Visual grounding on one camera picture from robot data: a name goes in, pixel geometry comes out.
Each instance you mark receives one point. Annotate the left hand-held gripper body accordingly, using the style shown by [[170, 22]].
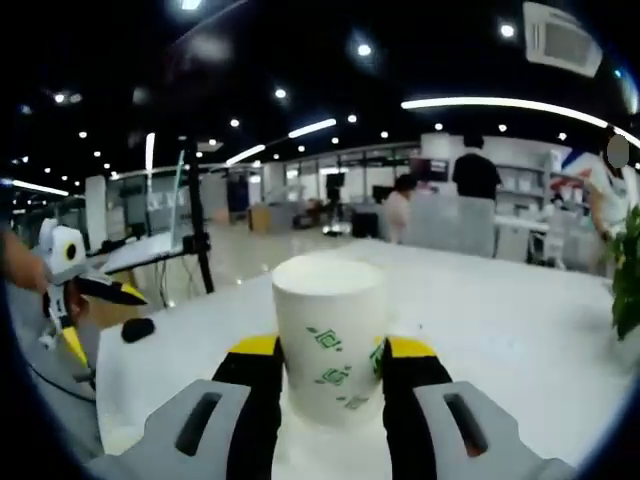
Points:
[[62, 260]]

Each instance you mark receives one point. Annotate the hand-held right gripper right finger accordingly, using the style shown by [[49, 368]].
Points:
[[415, 400]]

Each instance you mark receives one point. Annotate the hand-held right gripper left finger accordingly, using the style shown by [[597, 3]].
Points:
[[250, 400]]

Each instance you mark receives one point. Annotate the white printed paper cup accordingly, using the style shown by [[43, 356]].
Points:
[[325, 310]]

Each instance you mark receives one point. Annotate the person's left hand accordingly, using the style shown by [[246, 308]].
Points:
[[37, 274]]

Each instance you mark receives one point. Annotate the small black oval object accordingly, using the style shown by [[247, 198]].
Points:
[[138, 330]]

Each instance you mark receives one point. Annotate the white side desk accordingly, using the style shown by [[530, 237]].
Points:
[[150, 250]]

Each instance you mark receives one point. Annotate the black pole stand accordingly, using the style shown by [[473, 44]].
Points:
[[200, 260]]

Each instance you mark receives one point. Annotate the white table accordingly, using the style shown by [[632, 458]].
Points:
[[500, 340]]

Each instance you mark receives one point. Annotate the standing display screen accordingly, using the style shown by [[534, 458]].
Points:
[[179, 200]]

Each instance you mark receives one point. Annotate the short ceiling light strip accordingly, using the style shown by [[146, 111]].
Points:
[[312, 128], [150, 155], [245, 154]]

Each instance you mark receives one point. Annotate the cardboard box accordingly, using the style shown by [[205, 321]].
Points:
[[261, 217]]

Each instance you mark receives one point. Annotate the black floor cabinet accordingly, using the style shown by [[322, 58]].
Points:
[[365, 224]]

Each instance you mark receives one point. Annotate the white shelving unit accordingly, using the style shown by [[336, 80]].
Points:
[[520, 190]]

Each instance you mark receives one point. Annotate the potted green plant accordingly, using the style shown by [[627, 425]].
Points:
[[627, 280]]

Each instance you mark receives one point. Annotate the long curved ceiling light strip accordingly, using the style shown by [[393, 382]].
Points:
[[450, 102]]

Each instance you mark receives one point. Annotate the group of ceiling spotlights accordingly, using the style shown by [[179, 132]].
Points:
[[364, 50]]

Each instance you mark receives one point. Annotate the ceiling air conditioner vent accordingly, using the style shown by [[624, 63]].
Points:
[[565, 42]]

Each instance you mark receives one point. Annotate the dark wall screen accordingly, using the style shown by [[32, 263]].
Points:
[[439, 170]]

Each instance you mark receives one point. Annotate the camera on tripod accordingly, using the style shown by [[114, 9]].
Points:
[[336, 181]]

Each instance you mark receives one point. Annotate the red blue striped wall banner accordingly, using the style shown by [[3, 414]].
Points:
[[580, 167]]

